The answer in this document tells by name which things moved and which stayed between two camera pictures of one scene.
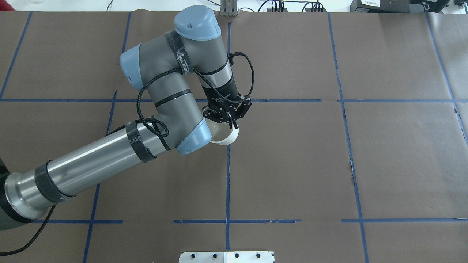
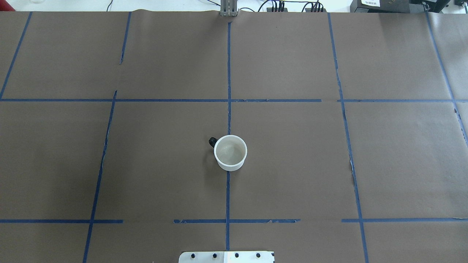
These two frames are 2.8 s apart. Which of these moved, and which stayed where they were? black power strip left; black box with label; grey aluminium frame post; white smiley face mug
Moved: white smiley face mug
Stayed: black box with label; black power strip left; grey aluminium frame post
